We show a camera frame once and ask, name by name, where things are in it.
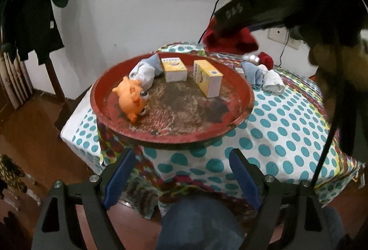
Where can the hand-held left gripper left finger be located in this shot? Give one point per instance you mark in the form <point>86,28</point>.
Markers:
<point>119,178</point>

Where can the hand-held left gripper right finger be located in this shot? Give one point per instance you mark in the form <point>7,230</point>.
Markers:
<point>244,178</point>

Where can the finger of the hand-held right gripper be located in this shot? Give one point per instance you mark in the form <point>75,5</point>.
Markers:
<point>244,8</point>

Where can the red cloth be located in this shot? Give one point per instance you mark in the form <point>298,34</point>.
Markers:
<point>230,43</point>

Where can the small brown box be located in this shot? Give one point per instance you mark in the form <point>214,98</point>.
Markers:
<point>239,70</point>

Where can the light blue sock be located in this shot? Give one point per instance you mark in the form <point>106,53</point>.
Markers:
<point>254,74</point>

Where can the white sock grey toe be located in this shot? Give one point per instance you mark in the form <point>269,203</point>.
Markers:
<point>273,83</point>

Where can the narrow yellow box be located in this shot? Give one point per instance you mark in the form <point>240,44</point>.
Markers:
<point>208,80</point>

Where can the orange squeaky toy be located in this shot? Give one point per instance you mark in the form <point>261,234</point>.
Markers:
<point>129,97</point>

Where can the red round tray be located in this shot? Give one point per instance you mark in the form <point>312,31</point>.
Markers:
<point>178,112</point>

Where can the yellow smiling face box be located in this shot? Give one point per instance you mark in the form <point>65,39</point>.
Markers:
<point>174,69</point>

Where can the blue grey sock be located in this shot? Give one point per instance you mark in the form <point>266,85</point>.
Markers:
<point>155,63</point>

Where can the person's right forearm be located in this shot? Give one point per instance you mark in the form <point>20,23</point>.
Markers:
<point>348,112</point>

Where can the person's right hand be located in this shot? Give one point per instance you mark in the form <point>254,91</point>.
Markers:
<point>330,57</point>

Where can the small white sock ball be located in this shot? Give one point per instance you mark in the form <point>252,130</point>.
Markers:
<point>253,58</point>

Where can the dark red sock ball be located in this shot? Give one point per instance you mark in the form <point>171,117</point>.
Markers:
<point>266,60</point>

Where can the person's leg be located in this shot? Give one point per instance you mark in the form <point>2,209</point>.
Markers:
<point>198,224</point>

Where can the polka dot tablecloth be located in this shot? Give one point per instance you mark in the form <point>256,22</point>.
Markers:
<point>287,129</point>

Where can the dark patterned cloth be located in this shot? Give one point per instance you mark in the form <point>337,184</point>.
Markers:
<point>11,172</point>

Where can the wooden coat rack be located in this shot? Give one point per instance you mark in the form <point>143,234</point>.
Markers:
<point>53,77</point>

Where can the dark green coat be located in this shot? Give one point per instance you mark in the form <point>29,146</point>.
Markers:
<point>28,8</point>

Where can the white wall socket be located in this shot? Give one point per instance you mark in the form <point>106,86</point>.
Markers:
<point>277,34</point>

